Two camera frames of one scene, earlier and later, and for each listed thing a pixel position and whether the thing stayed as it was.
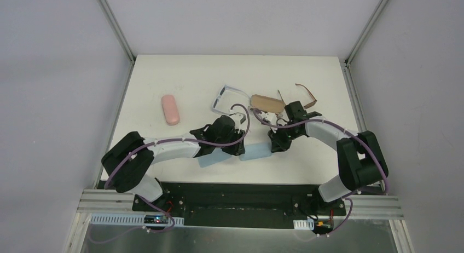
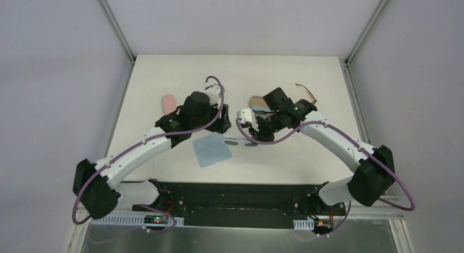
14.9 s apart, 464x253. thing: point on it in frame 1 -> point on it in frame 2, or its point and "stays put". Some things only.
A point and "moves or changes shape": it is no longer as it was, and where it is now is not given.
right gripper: x=277 y=144 -> x=261 y=136
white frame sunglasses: x=228 y=96 moves or changes shape
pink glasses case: x=170 y=110 stays put
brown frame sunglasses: x=307 y=90 stays put
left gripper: x=236 y=135 -> x=222 y=122
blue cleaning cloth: x=256 y=147 -> x=260 y=108
